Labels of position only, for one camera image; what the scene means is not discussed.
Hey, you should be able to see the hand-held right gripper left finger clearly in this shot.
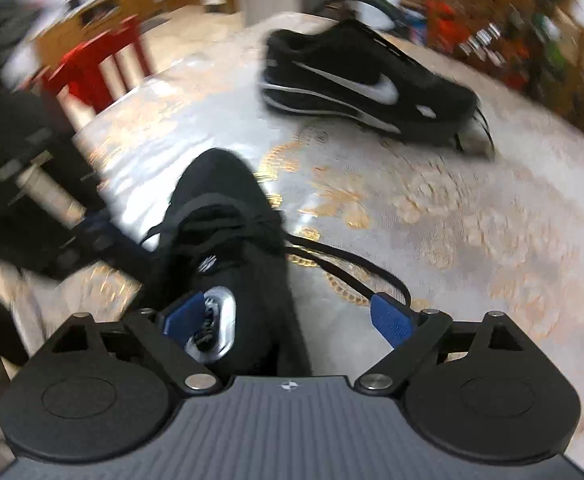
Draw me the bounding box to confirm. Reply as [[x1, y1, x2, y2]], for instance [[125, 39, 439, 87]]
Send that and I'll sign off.
[[26, 291, 223, 395]]

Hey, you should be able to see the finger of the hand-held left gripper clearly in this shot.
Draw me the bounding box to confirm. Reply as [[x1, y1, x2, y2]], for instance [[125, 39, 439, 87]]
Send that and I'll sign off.
[[72, 209, 153, 281]]

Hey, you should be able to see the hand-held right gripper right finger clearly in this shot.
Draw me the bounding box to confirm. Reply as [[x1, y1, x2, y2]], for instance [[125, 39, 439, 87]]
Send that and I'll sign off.
[[356, 291, 553, 395]]

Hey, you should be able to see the black shoelace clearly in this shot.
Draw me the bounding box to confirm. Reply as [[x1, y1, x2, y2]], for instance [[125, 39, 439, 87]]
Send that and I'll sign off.
[[282, 240, 413, 313]]

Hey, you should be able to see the black sneaker white swoosh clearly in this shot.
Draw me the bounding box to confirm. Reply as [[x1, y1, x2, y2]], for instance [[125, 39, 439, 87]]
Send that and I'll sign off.
[[259, 20, 495, 162], [142, 149, 313, 377]]

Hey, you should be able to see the lace floral tablecloth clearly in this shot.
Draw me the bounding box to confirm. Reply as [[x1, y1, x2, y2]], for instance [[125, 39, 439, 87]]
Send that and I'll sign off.
[[0, 10, 584, 461]]

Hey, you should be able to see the red stool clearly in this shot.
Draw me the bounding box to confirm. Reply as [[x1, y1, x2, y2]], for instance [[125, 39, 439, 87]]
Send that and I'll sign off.
[[42, 16, 153, 117]]

